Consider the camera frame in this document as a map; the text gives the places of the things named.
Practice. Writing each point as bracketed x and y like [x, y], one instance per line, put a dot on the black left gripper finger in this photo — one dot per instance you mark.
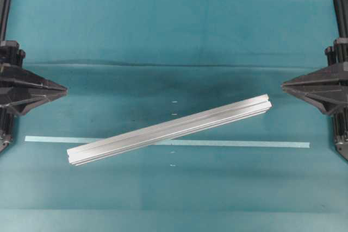
[19, 101]
[17, 76]

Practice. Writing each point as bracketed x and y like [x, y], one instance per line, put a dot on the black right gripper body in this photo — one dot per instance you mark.
[337, 53]

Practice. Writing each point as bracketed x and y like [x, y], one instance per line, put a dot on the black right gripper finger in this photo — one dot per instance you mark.
[329, 78]
[328, 100]

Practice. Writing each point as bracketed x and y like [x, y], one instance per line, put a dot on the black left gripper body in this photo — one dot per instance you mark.
[11, 55]

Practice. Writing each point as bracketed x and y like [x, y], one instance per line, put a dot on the silver aluminium extrusion rail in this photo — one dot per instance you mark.
[168, 130]

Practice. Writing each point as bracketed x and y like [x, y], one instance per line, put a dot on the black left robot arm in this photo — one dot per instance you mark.
[7, 125]

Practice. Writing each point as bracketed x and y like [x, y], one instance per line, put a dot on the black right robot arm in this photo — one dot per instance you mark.
[339, 119]

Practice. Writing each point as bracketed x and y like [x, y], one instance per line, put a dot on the light blue tape strip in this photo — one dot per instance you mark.
[271, 144]

